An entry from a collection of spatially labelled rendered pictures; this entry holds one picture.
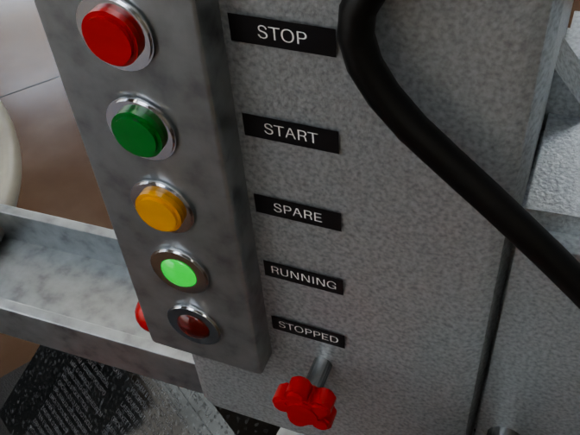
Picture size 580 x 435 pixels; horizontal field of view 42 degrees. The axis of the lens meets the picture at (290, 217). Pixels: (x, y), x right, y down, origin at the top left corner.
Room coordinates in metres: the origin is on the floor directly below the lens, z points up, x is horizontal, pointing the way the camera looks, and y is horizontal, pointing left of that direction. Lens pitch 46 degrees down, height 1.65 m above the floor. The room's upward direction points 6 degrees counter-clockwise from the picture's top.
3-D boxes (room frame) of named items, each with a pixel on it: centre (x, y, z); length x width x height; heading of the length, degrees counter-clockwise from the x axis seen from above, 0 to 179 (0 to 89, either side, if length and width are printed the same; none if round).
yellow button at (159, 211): (0.27, 0.06, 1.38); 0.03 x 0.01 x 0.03; 64
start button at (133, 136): (0.27, 0.06, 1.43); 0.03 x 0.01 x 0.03; 64
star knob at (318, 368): (0.25, 0.00, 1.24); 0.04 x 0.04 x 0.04; 64
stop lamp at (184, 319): (0.28, 0.06, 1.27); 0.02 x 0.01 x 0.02; 64
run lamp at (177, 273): (0.28, 0.06, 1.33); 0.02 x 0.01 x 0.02; 64
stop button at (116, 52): (0.27, 0.06, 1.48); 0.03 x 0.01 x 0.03; 64
